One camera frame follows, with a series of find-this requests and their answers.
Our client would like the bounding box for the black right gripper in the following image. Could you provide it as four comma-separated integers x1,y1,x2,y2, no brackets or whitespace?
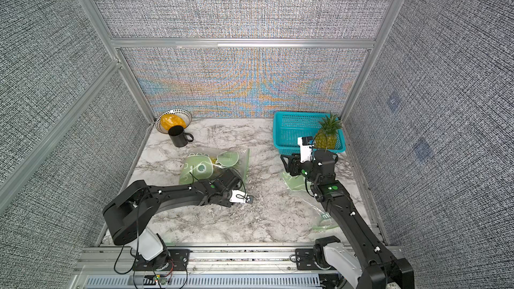
282,151,323,189

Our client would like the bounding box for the clear green zip-top bag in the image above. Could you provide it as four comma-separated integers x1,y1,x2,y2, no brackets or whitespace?
281,172,338,231

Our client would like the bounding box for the yellow pineapple with green crown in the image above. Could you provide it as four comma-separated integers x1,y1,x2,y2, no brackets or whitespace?
314,114,342,149

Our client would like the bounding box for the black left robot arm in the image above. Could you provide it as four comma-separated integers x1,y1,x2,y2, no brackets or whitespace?
103,169,254,272

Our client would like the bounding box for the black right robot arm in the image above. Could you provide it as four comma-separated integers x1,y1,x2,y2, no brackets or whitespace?
281,150,415,288

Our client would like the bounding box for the black mug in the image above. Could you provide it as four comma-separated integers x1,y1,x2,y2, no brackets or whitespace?
167,125,194,148

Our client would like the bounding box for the patterned white bowl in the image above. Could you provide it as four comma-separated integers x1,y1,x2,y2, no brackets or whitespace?
155,109,192,135

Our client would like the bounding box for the orange fruit in bowl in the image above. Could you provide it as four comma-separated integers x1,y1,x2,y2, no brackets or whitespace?
160,114,187,132

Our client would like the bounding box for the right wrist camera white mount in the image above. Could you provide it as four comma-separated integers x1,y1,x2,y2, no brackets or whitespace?
297,136,314,163

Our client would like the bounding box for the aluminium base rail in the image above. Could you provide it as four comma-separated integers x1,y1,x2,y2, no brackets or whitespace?
67,241,414,289

